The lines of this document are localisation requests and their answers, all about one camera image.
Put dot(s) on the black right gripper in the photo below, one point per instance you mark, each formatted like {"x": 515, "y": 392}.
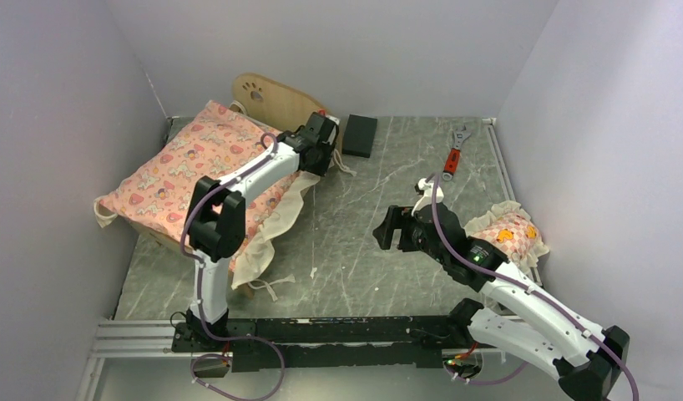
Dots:
{"x": 397, "y": 217}

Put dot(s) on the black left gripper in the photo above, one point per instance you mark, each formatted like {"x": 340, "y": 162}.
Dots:
{"x": 321, "y": 170}

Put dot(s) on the wooden pet bed frame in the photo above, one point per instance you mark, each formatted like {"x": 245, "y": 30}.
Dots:
{"x": 217, "y": 141}

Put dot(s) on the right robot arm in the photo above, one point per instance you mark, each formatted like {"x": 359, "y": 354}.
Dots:
{"x": 584, "y": 358}

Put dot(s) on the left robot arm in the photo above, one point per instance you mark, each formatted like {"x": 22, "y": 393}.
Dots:
{"x": 214, "y": 228}

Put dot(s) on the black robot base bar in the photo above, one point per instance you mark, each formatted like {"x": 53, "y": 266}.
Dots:
{"x": 254, "y": 344}

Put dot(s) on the black rectangular box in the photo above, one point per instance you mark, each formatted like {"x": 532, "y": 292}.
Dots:
{"x": 359, "y": 135}

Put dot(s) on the pink checkered duck pillow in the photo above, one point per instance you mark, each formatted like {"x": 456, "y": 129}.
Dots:
{"x": 508, "y": 227}

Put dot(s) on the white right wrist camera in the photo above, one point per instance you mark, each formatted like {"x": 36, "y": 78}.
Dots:
{"x": 427, "y": 194}

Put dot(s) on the red handled adjustable wrench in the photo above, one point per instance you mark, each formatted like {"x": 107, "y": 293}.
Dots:
{"x": 458, "y": 137}

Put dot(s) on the aluminium rail at table edge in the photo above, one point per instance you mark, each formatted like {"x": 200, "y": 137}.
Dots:
{"x": 489, "y": 129}

